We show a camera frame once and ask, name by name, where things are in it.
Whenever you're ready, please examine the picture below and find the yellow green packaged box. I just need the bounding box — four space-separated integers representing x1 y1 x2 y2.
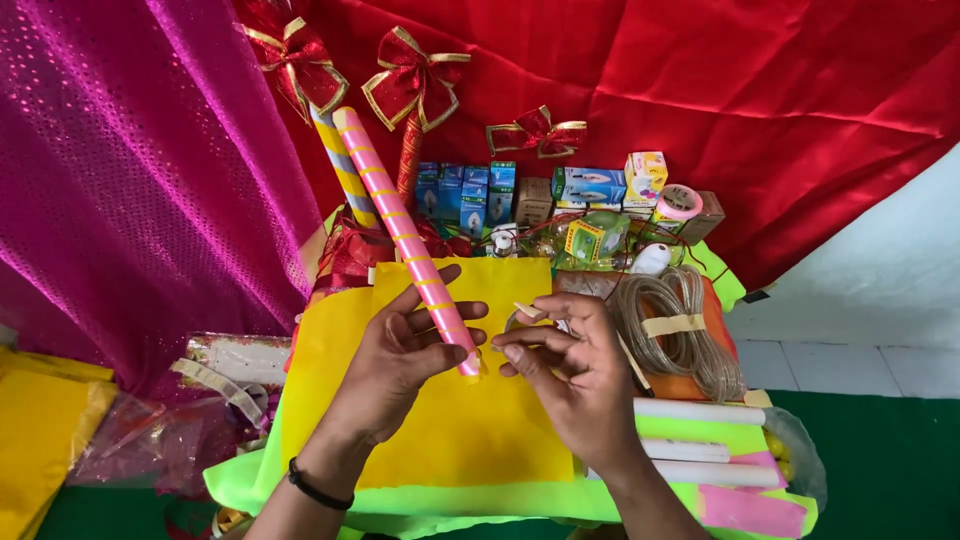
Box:
562 210 633 265

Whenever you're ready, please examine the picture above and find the tangle of red ribbon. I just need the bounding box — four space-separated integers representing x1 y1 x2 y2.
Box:
311 210 475 297

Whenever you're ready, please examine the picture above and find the small red gold-edged bow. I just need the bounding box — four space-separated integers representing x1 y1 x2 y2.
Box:
485 105 588 161

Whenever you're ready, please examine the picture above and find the magenta sequin cloth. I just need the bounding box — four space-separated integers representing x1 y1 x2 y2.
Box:
0 0 327 395

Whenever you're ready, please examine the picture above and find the red wrapped stick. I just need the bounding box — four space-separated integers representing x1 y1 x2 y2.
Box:
396 111 426 210

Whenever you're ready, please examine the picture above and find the neon green paper sheet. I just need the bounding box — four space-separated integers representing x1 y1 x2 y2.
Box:
202 240 820 540

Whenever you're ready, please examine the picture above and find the red satin cloth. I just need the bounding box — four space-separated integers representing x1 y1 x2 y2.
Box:
231 0 960 295

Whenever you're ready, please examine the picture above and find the yellow paper sheet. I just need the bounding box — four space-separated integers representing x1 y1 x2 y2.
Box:
280 256 576 490

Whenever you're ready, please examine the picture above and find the colourful white yellow box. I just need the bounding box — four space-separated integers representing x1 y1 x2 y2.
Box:
624 151 669 211

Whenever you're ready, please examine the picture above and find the white lace ribbon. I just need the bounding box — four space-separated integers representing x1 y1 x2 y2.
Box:
169 357 270 431

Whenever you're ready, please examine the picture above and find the plain brown box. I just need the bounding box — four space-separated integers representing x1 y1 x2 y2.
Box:
678 190 727 246

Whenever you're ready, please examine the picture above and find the brown cardboard box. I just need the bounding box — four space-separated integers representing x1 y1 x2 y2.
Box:
513 176 555 228

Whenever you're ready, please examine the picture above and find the wide blue white bulb box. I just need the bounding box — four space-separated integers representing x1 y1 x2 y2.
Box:
552 165 628 211

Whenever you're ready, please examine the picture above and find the clear plastic bag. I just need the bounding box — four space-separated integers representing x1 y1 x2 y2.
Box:
761 405 828 514

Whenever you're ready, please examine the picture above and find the pink ribbon-wrapped stick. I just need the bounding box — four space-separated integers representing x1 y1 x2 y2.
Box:
332 106 486 385

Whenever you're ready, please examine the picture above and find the coil of clear cable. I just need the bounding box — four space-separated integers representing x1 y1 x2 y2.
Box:
609 264 749 404

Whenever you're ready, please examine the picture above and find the white plastic plug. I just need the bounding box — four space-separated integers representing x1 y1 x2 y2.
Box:
628 241 673 276

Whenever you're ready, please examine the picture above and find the pink tape roll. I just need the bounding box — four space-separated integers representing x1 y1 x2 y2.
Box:
654 183 705 226

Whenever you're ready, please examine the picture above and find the person's right hand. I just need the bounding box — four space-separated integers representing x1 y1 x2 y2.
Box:
491 292 646 475

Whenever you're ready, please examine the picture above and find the black wristband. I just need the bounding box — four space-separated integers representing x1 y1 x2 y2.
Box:
287 456 356 513

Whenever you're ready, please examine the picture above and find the clear tape roll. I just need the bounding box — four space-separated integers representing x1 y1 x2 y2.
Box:
502 301 575 355

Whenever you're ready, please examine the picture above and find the person's left hand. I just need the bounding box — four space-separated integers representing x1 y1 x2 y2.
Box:
318 264 489 451

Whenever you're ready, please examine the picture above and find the silver glitter packet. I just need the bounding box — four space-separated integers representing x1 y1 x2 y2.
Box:
183 333 294 388

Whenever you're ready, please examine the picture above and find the pink paper sheet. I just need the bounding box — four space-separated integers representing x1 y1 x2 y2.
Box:
696 448 810 540

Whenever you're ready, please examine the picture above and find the yellow grey striped stick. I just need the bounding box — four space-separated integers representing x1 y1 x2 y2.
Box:
309 103 381 231

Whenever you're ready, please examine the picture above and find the pink transparent plastic wrap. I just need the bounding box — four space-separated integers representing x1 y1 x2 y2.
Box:
66 371 282 500

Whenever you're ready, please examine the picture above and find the yellow cloth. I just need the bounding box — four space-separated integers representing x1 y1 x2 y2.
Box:
0 346 121 540

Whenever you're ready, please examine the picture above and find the white plastic tube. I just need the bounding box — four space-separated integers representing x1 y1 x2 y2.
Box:
639 438 732 465
583 458 783 490

